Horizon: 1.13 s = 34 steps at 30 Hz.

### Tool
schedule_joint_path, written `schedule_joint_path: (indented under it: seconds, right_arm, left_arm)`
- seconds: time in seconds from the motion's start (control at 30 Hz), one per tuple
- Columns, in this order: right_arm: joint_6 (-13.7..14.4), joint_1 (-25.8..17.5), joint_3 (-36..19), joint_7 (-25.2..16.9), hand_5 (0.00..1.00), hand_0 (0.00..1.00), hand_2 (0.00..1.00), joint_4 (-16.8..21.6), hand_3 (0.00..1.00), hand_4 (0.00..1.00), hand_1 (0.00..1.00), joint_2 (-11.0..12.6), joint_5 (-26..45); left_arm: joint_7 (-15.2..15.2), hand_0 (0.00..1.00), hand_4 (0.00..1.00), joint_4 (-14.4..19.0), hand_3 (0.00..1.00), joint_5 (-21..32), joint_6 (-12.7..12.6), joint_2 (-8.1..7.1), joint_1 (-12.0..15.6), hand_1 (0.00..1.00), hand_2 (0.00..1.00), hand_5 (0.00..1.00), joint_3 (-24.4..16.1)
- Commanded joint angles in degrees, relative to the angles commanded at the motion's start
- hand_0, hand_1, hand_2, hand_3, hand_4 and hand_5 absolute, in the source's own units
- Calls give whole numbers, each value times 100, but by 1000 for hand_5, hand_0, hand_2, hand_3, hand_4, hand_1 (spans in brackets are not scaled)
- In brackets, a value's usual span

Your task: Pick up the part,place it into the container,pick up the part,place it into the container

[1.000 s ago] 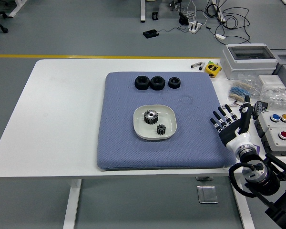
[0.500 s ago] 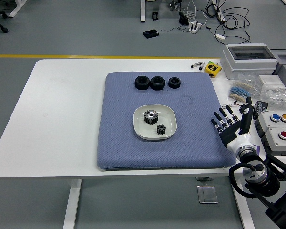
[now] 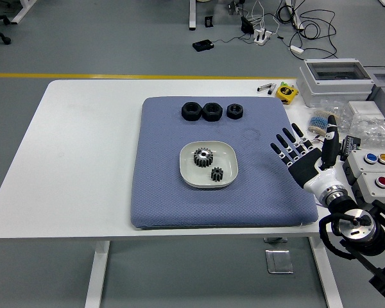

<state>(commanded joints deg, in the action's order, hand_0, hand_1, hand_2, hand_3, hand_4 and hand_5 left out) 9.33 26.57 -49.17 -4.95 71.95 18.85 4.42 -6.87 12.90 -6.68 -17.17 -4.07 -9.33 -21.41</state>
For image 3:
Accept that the robot right hand white shell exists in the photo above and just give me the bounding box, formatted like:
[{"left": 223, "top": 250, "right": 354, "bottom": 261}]
[{"left": 269, "top": 114, "right": 345, "bottom": 201}]

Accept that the small dark metal gear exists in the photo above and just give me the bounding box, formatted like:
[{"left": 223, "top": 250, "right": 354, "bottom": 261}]
[{"left": 210, "top": 166, "right": 225, "bottom": 182}]

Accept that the large dark metal gear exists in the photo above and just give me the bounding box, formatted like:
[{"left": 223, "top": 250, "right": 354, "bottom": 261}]
[{"left": 192, "top": 147, "right": 214, "bottom": 168}]

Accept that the three-button grey control box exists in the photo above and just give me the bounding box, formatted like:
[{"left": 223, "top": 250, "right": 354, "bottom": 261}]
[{"left": 342, "top": 149, "right": 385, "bottom": 185}]

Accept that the red green button control box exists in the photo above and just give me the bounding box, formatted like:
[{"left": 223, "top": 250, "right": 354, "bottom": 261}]
[{"left": 351, "top": 171, "right": 385, "bottom": 205}]

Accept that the small white box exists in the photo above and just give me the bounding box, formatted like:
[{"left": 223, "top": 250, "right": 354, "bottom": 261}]
[{"left": 348, "top": 100, "right": 383, "bottom": 122}]

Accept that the small black hex nut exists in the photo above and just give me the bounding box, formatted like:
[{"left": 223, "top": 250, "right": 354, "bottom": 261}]
[{"left": 226, "top": 102, "right": 244, "bottom": 119}]

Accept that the large black hex nut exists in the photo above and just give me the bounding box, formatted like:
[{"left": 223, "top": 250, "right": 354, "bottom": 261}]
[
  {"left": 201, "top": 101, "right": 223, "bottom": 122},
  {"left": 180, "top": 101, "right": 202, "bottom": 122}
]

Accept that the bag of resistors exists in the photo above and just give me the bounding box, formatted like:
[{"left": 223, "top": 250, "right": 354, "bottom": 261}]
[{"left": 307, "top": 107, "right": 352, "bottom": 135}]

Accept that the small black circuit board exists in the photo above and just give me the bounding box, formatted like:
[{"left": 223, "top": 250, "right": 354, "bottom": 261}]
[{"left": 339, "top": 135, "right": 363, "bottom": 161}]

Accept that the clear plastic bag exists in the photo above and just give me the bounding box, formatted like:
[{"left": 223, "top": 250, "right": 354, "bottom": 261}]
[{"left": 349, "top": 114, "right": 385, "bottom": 148}]

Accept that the yellow tape measure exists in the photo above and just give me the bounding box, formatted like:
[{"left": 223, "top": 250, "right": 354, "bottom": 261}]
[{"left": 275, "top": 81, "right": 300, "bottom": 104}]

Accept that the metal floor plate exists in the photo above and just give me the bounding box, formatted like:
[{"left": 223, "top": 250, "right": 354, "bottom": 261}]
[{"left": 264, "top": 249, "right": 294, "bottom": 274}]

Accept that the white table leg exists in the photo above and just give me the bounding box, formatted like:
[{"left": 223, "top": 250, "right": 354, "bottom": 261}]
[
  {"left": 85, "top": 239, "right": 110, "bottom": 308},
  {"left": 309, "top": 236, "right": 344, "bottom": 308}
]

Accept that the white square dish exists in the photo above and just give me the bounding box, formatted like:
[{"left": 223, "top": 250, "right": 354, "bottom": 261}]
[{"left": 178, "top": 139, "right": 239, "bottom": 189}]

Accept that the white power strip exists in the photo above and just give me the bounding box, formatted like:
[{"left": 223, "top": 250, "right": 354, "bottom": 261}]
[{"left": 253, "top": 28, "right": 273, "bottom": 46}]

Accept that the blue-grey padded mat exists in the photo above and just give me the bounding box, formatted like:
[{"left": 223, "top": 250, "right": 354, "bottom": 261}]
[{"left": 130, "top": 96, "right": 319, "bottom": 229}]

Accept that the black charger block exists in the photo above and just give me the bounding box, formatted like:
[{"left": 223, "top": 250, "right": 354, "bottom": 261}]
[{"left": 240, "top": 15, "right": 255, "bottom": 35}]

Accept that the black power adapter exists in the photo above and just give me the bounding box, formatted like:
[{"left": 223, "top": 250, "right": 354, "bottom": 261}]
[{"left": 192, "top": 39, "right": 215, "bottom": 52}]

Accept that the grey metal stand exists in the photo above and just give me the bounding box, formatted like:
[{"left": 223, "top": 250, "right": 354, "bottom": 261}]
[{"left": 227, "top": 0, "right": 244, "bottom": 15}]

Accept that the grey enclosure with clear lid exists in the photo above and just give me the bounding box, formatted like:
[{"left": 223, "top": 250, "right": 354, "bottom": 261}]
[{"left": 296, "top": 58, "right": 376, "bottom": 108}]

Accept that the black cable tangle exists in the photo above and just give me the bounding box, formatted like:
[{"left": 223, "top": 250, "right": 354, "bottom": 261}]
[{"left": 277, "top": 0, "right": 339, "bottom": 60}]

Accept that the white desk leg with cables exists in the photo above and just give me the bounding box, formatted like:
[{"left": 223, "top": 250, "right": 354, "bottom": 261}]
[{"left": 284, "top": 0, "right": 305, "bottom": 32}]

